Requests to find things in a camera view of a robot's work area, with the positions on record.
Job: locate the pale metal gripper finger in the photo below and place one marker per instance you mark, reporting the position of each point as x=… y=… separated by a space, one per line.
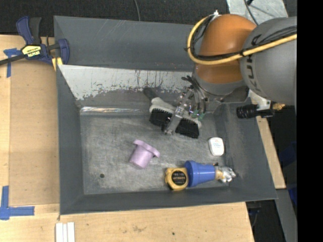
x=169 y=124
x=174 y=126

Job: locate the white brush with black bristles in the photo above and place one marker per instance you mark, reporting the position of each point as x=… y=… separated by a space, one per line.
x=159 y=116

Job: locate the purple plastic cup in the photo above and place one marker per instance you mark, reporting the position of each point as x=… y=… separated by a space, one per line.
x=141 y=156

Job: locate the white small flat case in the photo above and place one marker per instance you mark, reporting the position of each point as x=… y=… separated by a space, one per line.
x=216 y=147

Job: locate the yellow tape measure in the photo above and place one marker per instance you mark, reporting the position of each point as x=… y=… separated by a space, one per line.
x=177 y=178

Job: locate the blue plastic cone cup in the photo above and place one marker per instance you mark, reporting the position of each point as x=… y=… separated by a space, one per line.
x=199 y=173

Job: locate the grey metal bin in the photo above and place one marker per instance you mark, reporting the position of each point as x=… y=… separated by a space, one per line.
x=113 y=140

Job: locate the black cylinder on white bracket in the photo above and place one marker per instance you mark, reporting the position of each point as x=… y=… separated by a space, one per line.
x=248 y=111

